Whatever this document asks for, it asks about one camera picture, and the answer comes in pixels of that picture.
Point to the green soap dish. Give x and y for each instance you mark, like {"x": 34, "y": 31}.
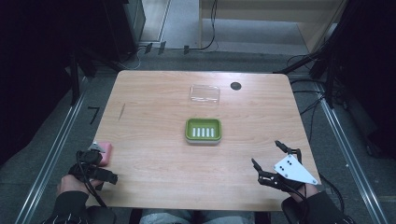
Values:
{"x": 203, "y": 131}

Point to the black stand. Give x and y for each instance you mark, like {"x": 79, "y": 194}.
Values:
{"x": 323, "y": 59}
{"x": 74, "y": 77}

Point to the light wooden cabinet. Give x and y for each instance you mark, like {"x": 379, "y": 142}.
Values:
{"x": 271, "y": 18}

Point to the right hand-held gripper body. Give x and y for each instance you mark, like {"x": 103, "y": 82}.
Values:
{"x": 292, "y": 169}

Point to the metal floor rail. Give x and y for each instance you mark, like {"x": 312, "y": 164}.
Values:
{"x": 51, "y": 158}
{"x": 350, "y": 158}

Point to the clear plastic lid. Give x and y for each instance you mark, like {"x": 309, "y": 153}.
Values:
{"x": 205, "y": 94}

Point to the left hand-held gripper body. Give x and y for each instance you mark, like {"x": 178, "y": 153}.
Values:
{"x": 88, "y": 158}

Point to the black round table grommet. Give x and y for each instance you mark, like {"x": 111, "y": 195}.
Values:
{"x": 236, "y": 86}

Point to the person's right hand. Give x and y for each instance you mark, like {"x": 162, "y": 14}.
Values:
{"x": 311, "y": 188}

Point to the person's left hand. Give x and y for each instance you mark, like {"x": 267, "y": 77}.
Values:
{"x": 69, "y": 183}

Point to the pink soap bar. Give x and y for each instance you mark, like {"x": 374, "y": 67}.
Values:
{"x": 106, "y": 154}

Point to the dark cabinet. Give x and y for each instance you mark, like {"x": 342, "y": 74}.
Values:
{"x": 123, "y": 26}

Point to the person's legs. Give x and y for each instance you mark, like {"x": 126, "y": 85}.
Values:
{"x": 196, "y": 216}

